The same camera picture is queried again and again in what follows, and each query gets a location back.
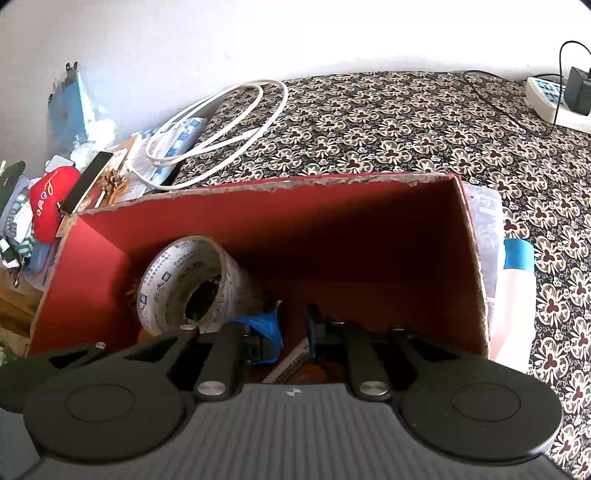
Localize clear plastic case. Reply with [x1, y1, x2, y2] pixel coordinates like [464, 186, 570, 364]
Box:
[462, 183, 505, 302]

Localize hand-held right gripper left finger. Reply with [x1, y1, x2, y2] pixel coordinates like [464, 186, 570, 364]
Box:
[108, 313, 283, 401]

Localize white bottle with blue cap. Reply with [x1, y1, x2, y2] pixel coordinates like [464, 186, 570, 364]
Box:
[488, 239, 537, 372]

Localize red cardboard box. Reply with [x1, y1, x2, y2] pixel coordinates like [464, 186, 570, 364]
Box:
[28, 172, 491, 385]

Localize thin black charger cable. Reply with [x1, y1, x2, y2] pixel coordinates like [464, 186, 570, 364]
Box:
[463, 41, 586, 138]

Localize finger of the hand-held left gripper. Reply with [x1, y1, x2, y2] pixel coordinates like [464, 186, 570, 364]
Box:
[46, 342, 110, 376]

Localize crumpled white tissue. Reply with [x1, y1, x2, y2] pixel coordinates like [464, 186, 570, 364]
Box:
[69, 117, 117, 163]

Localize white and blue power strip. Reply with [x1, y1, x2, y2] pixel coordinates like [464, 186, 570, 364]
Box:
[526, 75, 591, 131]

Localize coiled white cable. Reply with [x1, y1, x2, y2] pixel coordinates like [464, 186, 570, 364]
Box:
[127, 79, 290, 191]

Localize brown printed card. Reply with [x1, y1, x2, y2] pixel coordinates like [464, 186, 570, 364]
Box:
[55, 148, 140, 237]

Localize blue and white marker pen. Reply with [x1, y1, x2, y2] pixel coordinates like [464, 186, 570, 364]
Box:
[262, 339, 317, 385]

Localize printed tape roll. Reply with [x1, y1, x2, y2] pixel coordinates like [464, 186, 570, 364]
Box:
[137, 235, 265, 337]

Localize green and white cloth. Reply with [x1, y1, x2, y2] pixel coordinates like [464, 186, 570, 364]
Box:
[0, 161, 37, 274]

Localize black smartphone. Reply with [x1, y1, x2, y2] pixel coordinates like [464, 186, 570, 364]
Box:
[61, 151, 115, 216]

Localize red heart plush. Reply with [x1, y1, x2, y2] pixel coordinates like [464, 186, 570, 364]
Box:
[29, 166, 82, 244]

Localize blue and white packet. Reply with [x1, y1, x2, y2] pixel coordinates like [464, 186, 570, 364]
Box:
[139, 117, 209, 185]

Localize black charger adapter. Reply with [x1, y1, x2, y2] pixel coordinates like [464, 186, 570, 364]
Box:
[566, 67, 591, 117]

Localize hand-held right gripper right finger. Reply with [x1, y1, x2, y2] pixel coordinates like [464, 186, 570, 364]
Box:
[305, 302, 467, 401]

